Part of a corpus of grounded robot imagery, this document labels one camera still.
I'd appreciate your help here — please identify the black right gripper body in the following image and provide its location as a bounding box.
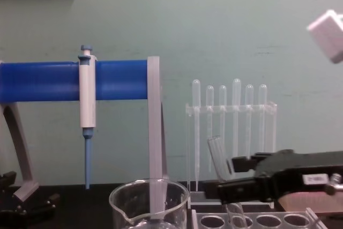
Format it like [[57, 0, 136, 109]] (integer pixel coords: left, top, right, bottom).
[[253, 149, 343, 203]]

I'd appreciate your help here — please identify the clear glass test tube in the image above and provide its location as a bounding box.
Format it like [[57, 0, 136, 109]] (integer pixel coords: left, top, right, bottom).
[[207, 135, 236, 182], [226, 203, 254, 229]]

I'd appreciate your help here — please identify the brown board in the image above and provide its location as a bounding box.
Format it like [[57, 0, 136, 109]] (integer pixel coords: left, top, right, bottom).
[[278, 191, 343, 217]]

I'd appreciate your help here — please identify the clear test tube rack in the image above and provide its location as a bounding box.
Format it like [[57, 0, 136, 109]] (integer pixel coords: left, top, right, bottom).
[[191, 206, 328, 229]]

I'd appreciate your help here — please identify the clear acrylic dropper rack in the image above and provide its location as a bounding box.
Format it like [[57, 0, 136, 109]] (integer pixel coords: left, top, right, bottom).
[[185, 101, 278, 210]]

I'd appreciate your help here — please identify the clear glass beaker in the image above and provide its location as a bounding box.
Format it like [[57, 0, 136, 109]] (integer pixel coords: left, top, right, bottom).
[[109, 178, 191, 229]]

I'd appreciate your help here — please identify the clear plastic dropper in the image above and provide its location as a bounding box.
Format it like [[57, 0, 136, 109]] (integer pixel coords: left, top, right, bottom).
[[258, 84, 268, 153], [205, 85, 214, 174], [232, 78, 242, 158], [218, 84, 228, 144]]

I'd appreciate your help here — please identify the blue and grey pipette stand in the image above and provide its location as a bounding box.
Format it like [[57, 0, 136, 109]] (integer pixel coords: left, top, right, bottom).
[[0, 56, 170, 203]]

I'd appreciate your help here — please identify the white and blue pipette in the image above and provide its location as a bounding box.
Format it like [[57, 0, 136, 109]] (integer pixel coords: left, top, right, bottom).
[[78, 45, 98, 190]]

